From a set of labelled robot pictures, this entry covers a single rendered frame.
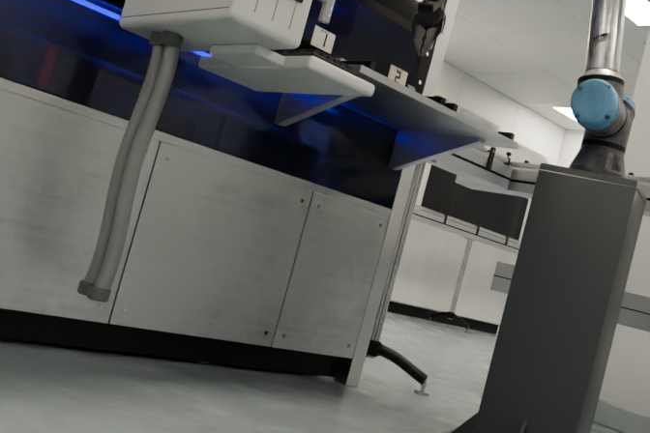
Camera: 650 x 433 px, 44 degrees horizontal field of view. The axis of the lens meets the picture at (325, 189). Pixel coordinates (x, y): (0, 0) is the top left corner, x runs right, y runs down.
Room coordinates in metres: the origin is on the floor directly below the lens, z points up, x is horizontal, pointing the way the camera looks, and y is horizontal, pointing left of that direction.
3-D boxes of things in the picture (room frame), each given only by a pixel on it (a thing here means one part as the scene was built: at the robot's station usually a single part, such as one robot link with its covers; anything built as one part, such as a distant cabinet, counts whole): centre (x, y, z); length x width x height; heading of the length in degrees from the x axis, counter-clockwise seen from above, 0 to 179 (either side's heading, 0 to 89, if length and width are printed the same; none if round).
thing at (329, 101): (2.17, 0.07, 0.79); 0.34 x 0.03 x 0.13; 41
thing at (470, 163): (3.06, -0.42, 0.92); 0.69 x 0.15 x 0.16; 131
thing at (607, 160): (2.14, -0.70, 0.84); 0.15 x 0.15 x 0.10
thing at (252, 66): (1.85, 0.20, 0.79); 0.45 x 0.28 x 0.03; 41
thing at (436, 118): (2.34, -0.11, 0.87); 0.70 x 0.48 x 0.02; 131
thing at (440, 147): (2.50, -0.31, 0.79); 0.34 x 0.03 x 0.13; 41
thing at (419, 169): (2.96, -0.31, 0.46); 0.09 x 0.09 x 0.77; 41
